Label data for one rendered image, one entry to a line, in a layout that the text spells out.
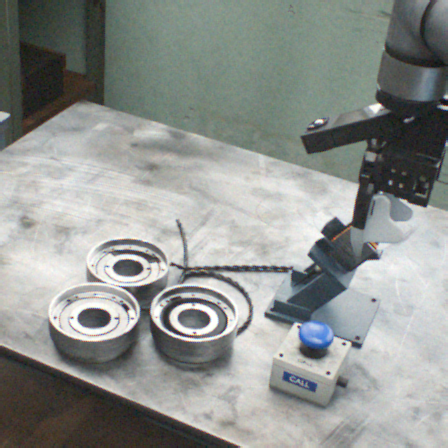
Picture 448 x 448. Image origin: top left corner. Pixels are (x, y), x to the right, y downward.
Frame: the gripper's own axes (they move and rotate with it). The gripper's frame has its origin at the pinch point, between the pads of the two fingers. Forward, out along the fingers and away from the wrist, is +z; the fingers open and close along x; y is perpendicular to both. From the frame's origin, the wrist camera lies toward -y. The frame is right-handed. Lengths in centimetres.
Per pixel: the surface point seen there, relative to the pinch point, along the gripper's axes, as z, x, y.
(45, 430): 37, -14, -35
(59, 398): 37, -8, -37
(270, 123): 66, 150, -56
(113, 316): 9.0, -17.4, -23.6
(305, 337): 4.7, -15.0, -1.2
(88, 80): 68, 149, -121
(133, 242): 8.5, -3.5, -28.2
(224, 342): 9.1, -15.3, -10.3
